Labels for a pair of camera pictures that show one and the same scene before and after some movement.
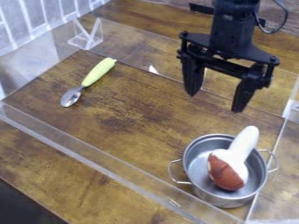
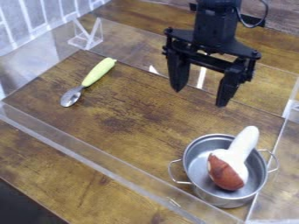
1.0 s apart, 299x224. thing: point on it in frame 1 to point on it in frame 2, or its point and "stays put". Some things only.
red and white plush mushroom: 229,163 stays put
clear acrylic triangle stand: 83,39 stays put
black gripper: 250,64 to 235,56
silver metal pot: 191,170 stays put
